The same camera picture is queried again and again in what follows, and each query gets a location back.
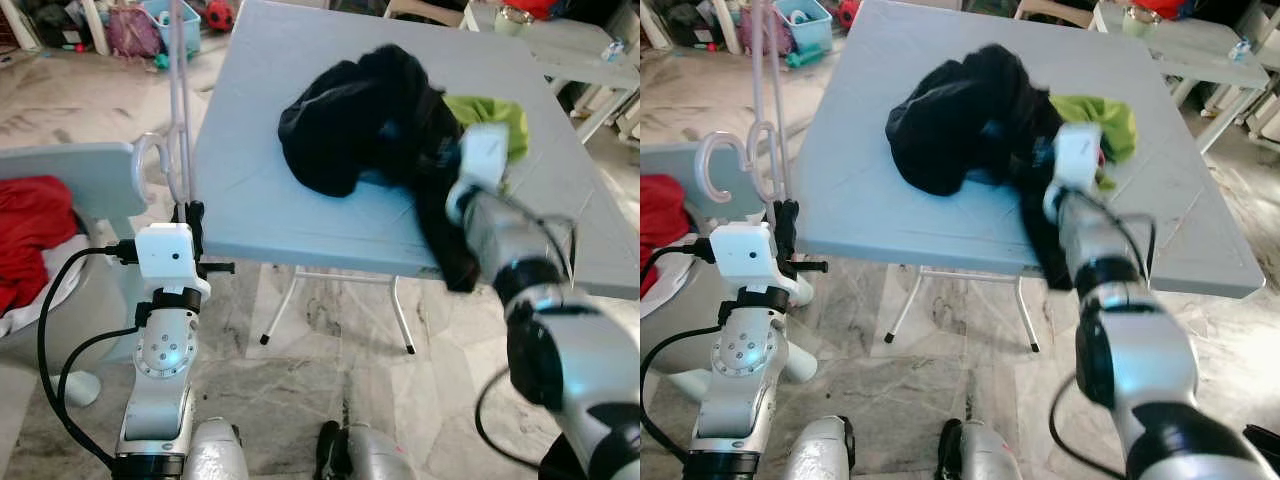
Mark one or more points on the red towel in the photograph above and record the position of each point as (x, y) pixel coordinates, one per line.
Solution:
(35, 230)
(660, 225)

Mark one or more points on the black garment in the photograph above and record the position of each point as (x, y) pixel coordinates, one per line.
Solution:
(950, 130)
(340, 130)

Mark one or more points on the pink backpack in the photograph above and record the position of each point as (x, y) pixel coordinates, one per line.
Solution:
(762, 30)
(132, 30)

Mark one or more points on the silver robot left leg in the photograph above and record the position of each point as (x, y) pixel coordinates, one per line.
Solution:
(815, 455)
(215, 455)

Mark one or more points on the silver robot leg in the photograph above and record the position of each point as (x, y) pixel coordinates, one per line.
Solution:
(990, 455)
(215, 455)
(375, 455)
(815, 455)

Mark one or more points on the blue plastic basket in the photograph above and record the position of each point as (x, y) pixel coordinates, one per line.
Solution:
(172, 25)
(805, 25)

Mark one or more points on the red toy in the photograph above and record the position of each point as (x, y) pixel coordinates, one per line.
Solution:
(218, 12)
(850, 12)

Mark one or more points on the small clear bottle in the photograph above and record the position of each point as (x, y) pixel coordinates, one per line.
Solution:
(1240, 50)
(613, 50)

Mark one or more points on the silver robot right leg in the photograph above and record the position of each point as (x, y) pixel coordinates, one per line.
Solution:
(990, 455)
(375, 455)

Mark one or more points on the white side table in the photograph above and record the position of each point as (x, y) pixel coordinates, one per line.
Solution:
(1200, 50)
(570, 50)

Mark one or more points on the green garment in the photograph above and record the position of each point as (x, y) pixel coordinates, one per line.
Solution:
(1105, 120)
(495, 115)

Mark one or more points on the pale green cup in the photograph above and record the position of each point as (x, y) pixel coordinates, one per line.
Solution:
(1140, 22)
(515, 22)

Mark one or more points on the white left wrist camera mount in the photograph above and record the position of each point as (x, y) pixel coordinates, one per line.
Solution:
(165, 250)
(745, 250)

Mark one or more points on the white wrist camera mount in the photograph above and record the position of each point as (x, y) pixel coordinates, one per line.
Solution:
(165, 250)
(745, 250)
(1078, 150)
(485, 150)

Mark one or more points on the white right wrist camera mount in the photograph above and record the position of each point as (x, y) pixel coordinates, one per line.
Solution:
(1078, 150)
(485, 150)

